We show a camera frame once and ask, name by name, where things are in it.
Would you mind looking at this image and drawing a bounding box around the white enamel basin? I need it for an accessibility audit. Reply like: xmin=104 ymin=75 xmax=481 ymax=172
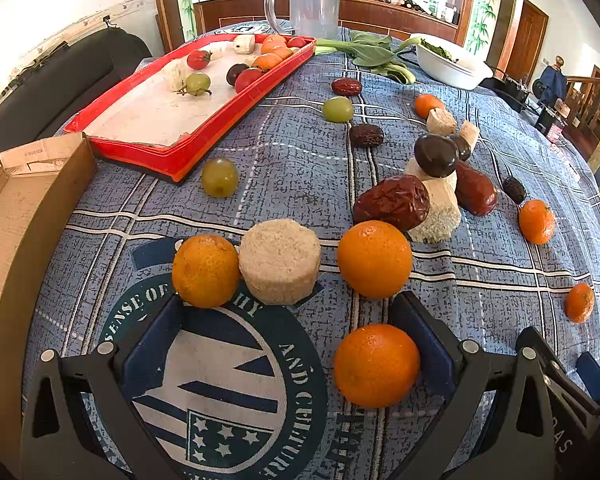
xmin=411 ymin=32 xmax=493 ymax=90

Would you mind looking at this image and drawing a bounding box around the dark plum in tray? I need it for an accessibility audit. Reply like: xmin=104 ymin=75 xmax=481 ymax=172
xmin=226 ymin=63 xmax=249 ymax=87

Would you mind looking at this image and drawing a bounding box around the orange mandarin tray back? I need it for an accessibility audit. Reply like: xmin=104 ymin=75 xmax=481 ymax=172
xmin=261 ymin=35 xmax=294 ymax=60

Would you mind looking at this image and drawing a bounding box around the red date far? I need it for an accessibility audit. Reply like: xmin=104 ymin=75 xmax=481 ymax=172
xmin=332 ymin=77 xmax=362 ymax=96

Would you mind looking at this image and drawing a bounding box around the green grape in tray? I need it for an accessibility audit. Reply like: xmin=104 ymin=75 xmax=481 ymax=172
xmin=180 ymin=73 xmax=212 ymax=96

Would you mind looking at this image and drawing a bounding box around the orange mandarin front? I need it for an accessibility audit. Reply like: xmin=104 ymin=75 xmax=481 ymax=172
xmin=334 ymin=324 xmax=420 ymax=408

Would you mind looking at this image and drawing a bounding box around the green grape near tray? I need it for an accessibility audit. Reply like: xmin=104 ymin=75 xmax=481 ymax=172
xmin=201 ymin=158 xmax=239 ymax=198

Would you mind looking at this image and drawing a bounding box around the small orange mandarin far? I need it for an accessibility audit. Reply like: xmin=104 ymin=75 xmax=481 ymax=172
xmin=414 ymin=93 xmax=445 ymax=119

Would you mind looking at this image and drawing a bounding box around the dark wrinkled date centre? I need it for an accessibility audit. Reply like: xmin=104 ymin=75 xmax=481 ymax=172
xmin=349 ymin=124 xmax=385 ymax=148

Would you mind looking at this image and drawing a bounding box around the blue plaid tablecloth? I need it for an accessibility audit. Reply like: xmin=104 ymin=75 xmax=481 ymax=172
xmin=23 ymin=53 xmax=600 ymax=479

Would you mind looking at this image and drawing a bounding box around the smooth red date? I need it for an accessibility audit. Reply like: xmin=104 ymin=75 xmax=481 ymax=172
xmin=455 ymin=162 xmax=498 ymax=217

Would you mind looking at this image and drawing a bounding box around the black sofa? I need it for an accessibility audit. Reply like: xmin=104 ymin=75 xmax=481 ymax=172
xmin=0 ymin=27 xmax=151 ymax=153

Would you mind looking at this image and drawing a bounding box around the white cake piece in tray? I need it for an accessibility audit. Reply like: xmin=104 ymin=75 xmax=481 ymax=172
xmin=160 ymin=58 xmax=190 ymax=92

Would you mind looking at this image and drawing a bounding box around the wooden cabinet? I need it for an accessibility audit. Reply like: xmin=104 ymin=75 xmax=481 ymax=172
xmin=191 ymin=0 xmax=470 ymax=44

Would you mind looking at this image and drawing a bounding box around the red cherry tomato left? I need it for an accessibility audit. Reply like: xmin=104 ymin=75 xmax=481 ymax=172
xmin=186 ymin=50 xmax=212 ymax=70

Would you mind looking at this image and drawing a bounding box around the small beige cake cube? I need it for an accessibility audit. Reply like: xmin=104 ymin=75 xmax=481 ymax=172
xmin=460 ymin=120 xmax=480 ymax=151

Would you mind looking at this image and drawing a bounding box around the orange mandarin in tray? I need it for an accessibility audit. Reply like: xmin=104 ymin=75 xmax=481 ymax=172
xmin=252 ymin=52 xmax=283 ymax=72

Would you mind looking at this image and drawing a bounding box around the white cake cube in tray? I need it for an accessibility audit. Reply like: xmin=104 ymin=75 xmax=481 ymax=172
xmin=232 ymin=34 xmax=256 ymax=54

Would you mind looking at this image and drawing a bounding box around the round beige rice cake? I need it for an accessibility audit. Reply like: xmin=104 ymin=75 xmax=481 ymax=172
xmin=238 ymin=219 xmax=321 ymax=306

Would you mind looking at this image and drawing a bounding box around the red tomato tray corner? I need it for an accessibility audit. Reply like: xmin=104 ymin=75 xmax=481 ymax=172
xmin=287 ymin=37 xmax=306 ymax=49

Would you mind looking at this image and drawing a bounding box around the green leafy vegetable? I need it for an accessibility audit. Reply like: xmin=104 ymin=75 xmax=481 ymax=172
xmin=314 ymin=29 xmax=420 ymax=84

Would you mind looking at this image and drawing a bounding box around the cardboard box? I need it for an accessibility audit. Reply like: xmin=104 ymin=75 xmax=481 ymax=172
xmin=0 ymin=133 xmax=97 ymax=474

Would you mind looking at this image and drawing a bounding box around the beige cake piece far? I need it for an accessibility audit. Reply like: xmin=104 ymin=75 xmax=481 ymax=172
xmin=427 ymin=108 xmax=457 ymax=136

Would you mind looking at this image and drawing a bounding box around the red tomato in tray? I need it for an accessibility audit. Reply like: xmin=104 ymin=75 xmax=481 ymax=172
xmin=234 ymin=67 xmax=264 ymax=93

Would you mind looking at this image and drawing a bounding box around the small dark date right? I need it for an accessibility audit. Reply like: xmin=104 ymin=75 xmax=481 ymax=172
xmin=502 ymin=176 xmax=527 ymax=206

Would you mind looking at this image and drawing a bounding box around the red plastic tray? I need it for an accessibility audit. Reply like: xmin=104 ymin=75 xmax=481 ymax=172
xmin=64 ymin=34 xmax=315 ymax=182

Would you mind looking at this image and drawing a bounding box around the green grape centre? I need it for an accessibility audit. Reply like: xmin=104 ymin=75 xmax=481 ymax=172
xmin=322 ymin=96 xmax=354 ymax=124

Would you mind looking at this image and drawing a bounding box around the white cake block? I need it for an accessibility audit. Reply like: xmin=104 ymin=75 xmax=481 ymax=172
xmin=407 ymin=179 xmax=462 ymax=244

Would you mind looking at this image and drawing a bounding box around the large red date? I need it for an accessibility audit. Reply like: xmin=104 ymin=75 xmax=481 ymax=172
xmin=352 ymin=174 xmax=430 ymax=232

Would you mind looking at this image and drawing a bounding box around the small dark plum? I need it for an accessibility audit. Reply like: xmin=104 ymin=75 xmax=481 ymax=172
xmin=449 ymin=134 xmax=472 ymax=162

